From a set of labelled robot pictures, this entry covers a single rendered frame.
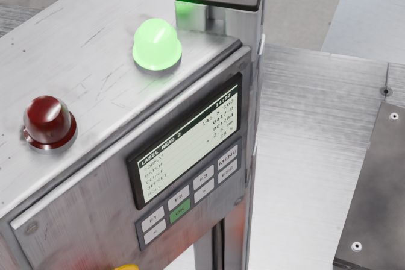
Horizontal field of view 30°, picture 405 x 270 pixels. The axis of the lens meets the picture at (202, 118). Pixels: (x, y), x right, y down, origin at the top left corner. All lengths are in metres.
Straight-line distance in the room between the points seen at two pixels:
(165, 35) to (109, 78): 0.04
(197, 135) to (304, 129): 0.73
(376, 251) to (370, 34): 0.40
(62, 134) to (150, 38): 0.07
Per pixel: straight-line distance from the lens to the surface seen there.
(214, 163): 0.47
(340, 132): 1.15
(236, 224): 0.61
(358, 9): 1.31
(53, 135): 0.37
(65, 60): 0.41
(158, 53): 0.39
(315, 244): 1.06
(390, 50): 1.26
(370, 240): 1.05
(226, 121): 0.44
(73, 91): 0.40
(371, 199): 1.08
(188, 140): 0.42
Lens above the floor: 1.79
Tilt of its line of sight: 56 degrees down
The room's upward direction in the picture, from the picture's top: 2 degrees counter-clockwise
